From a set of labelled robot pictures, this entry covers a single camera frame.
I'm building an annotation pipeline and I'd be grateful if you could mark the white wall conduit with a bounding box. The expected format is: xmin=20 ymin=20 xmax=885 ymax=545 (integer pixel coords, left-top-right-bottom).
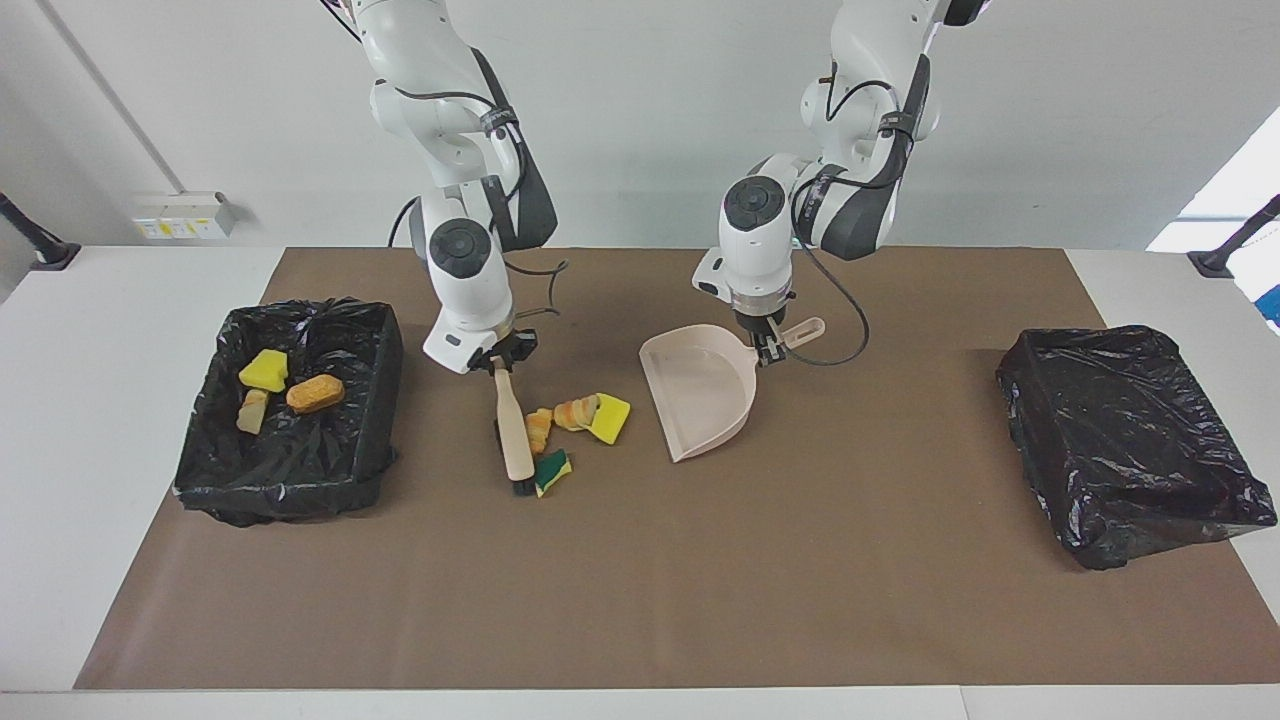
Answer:
xmin=38 ymin=0 xmax=187 ymax=197

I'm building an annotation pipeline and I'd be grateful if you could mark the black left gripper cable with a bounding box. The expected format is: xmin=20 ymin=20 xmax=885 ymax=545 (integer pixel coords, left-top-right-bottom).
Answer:
xmin=790 ymin=60 xmax=870 ymax=368

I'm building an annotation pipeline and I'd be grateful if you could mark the pink handled hand brush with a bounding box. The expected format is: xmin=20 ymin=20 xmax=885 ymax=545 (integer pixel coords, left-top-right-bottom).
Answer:
xmin=493 ymin=358 xmax=538 ymax=498

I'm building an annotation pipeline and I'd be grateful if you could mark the white and blue object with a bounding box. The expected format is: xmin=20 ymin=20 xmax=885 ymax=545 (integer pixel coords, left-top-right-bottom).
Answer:
xmin=1226 ymin=236 xmax=1280 ymax=335

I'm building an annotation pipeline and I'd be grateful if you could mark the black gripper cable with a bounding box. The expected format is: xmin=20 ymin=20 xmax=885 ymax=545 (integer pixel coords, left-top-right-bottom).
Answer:
xmin=400 ymin=85 xmax=572 ymax=323
xmin=790 ymin=60 xmax=870 ymax=368

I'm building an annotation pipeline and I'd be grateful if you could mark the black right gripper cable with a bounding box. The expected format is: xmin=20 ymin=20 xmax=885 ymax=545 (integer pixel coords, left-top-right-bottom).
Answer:
xmin=400 ymin=85 xmax=572 ymax=323

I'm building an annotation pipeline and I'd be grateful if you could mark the bin lined with black bag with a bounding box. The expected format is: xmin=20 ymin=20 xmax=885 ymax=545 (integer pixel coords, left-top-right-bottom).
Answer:
xmin=173 ymin=296 xmax=405 ymax=528
xmin=995 ymin=324 xmax=1279 ymax=572

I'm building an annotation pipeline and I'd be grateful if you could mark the plain yellow sponge piece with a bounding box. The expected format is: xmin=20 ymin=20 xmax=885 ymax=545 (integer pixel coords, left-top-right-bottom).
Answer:
xmin=590 ymin=393 xmax=633 ymax=446
xmin=238 ymin=348 xmax=291 ymax=393

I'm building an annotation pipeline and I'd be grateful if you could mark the green and yellow sponge piece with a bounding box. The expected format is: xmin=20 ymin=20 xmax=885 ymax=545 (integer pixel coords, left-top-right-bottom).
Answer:
xmin=533 ymin=448 xmax=574 ymax=498

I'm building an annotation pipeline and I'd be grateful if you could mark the brown paper table mat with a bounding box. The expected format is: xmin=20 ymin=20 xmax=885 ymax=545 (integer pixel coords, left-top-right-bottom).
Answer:
xmin=73 ymin=247 xmax=1280 ymax=691

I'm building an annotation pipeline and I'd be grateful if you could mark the brown bread shaped sponge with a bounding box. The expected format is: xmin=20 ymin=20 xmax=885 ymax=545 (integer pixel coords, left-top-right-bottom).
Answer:
xmin=286 ymin=374 xmax=346 ymax=415

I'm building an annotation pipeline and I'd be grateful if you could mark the pink plastic dustpan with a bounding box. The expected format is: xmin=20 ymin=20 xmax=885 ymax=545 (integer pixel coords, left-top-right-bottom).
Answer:
xmin=639 ymin=317 xmax=828 ymax=464

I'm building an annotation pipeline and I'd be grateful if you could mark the black camera stand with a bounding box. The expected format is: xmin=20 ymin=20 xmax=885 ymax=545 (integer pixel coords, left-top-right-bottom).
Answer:
xmin=1187 ymin=194 xmax=1280 ymax=279
xmin=0 ymin=192 xmax=82 ymax=272

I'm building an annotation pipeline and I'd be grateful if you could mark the white wall socket box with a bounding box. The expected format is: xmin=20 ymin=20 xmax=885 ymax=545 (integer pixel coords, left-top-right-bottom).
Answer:
xmin=131 ymin=191 xmax=239 ymax=241

